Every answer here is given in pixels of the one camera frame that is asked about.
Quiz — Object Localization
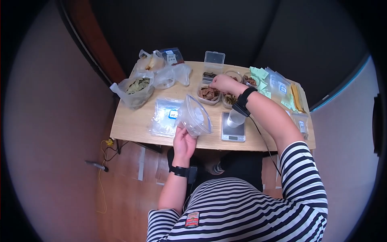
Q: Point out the person's right hand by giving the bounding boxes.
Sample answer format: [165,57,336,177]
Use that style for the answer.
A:
[210,74,244,95]

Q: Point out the person's left hand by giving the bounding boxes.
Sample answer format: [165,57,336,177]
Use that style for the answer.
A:
[173,126,198,167]

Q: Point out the person's right fingers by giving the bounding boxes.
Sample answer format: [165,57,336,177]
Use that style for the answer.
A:
[210,76,225,91]

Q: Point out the clear zip bag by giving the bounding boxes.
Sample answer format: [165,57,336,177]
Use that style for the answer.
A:
[176,94,213,139]

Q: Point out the container of brown slices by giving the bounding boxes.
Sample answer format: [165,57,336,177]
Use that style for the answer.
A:
[197,84,222,106]

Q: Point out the flat blue-labelled zip bag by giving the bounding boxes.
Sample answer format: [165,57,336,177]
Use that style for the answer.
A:
[148,97,185,139]

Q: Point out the container of green herbs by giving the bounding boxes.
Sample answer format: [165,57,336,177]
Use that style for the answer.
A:
[222,92,239,109]

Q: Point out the round clear container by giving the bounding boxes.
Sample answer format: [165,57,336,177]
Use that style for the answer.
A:
[224,70,243,83]

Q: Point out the clear box with open lid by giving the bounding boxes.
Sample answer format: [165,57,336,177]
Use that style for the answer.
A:
[202,50,226,83]

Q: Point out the black wrist band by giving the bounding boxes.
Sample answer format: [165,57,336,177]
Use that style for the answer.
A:
[231,87,258,117]
[169,165,198,185]

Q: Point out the round container of brown nuts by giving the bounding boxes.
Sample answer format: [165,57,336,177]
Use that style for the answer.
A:
[243,73,261,89]

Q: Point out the silver digital scale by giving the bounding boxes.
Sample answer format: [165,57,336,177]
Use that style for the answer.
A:
[221,111,246,143]

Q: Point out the clear plastic cup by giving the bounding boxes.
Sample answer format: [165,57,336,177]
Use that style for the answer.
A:
[227,109,246,129]

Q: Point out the crumpled clear plastic bag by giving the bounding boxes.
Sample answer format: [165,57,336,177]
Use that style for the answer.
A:
[154,63,192,90]

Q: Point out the pile of green paper notes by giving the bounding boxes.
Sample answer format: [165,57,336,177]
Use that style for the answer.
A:
[249,66,293,111]

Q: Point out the zip bag of dark contents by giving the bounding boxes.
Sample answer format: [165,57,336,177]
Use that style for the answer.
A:
[160,47,185,66]

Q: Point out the person's legs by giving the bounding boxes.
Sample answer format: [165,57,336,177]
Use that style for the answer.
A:
[203,151,265,192]

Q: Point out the plastic bag of bay leaves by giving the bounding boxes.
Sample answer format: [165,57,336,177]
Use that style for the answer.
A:
[109,71,155,110]

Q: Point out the stack of labelled zip bags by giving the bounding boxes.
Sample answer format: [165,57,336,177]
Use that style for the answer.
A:
[266,67,292,100]

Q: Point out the plastic bag of pale slices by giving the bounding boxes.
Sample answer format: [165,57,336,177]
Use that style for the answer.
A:
[133,49,166,73]

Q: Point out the bag of yellow strips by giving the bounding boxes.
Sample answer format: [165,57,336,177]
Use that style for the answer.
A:
[290,83,306,113]

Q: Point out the person's body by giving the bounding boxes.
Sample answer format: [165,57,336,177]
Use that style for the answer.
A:
[147,141,328,242]

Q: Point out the grey tool with black tip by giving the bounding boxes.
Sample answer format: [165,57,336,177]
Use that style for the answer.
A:
[85,160,109,172]

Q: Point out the small labelled zip bag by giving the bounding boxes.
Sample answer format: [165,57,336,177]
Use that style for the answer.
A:
[291,111,309,140]

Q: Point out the yellow cable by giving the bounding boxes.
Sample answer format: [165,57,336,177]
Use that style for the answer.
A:
[97,139,115,214]

